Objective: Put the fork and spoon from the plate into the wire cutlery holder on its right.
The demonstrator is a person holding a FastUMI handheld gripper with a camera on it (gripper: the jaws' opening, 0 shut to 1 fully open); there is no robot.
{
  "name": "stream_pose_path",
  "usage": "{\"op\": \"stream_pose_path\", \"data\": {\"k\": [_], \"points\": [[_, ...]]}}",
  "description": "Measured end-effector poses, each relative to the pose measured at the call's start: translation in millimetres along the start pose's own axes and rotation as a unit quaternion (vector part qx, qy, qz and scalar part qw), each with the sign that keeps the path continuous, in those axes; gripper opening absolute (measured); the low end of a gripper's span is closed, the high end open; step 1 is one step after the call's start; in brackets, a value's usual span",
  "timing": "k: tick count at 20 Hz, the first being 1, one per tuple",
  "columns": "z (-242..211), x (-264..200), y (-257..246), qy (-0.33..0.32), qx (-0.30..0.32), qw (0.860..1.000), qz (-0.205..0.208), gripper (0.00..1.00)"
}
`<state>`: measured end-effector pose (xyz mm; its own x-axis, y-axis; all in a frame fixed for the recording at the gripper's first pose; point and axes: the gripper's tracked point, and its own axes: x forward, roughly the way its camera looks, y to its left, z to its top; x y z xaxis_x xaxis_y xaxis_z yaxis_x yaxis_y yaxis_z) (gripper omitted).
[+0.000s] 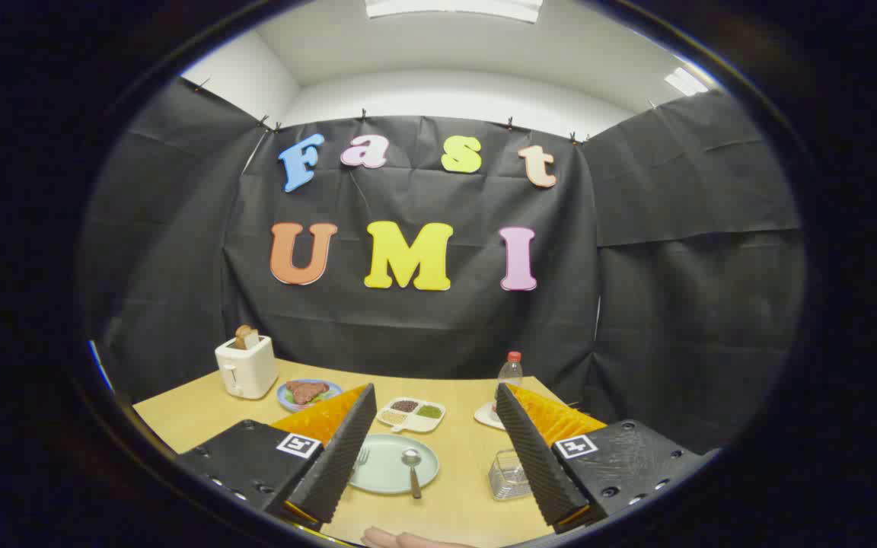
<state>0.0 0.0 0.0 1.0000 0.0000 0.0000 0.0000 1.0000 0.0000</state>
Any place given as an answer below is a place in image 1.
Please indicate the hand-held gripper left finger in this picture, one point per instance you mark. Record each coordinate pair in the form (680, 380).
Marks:
(336, 464)

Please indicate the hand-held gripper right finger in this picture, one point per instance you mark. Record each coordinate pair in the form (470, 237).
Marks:
(534, 457)

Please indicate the metal spoon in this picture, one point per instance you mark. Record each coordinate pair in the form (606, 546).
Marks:
(411, 457)

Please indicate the pale green plate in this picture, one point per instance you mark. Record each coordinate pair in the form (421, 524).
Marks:
(385, 468)

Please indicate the white square coaster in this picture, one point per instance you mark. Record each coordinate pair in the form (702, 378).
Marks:
(486, 416)

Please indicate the pale bean pile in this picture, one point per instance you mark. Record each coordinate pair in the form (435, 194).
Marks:
(393, 417)

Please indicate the meat with greens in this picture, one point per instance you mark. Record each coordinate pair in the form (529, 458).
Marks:
(305, 391)

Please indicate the blue plate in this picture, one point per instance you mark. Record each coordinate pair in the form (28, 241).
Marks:
(286, 399)

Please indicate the red capped water bottle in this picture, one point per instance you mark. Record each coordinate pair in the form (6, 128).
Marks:
(510, 373)

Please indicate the white divided dish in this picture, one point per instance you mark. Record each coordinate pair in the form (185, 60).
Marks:
(416, 423)

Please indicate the dark bean pile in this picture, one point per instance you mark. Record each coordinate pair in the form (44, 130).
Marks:
(405, 406)

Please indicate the green bean pile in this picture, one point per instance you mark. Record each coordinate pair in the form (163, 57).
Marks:
(429, 412)

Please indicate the white toaster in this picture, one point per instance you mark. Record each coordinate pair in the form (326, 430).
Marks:
(247, 369)

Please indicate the black backdrop cloth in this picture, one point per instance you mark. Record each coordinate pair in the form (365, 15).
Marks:
(408, 335)

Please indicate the toast slice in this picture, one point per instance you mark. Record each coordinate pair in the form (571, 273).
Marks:
(247, 336)

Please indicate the small ceiling light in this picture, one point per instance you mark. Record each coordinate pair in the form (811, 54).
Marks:
(686, 81)

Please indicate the long ceiling light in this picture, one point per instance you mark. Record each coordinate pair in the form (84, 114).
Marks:
(454, 7)

